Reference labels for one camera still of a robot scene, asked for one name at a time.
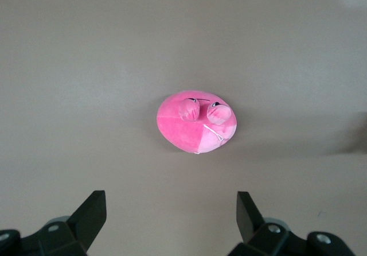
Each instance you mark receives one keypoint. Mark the pink round plush toy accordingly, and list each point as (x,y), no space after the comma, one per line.
(183,132)

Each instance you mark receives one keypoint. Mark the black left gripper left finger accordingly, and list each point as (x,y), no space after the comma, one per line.
(86,218)

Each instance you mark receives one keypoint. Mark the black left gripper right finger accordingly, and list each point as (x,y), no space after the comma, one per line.
(252,224)

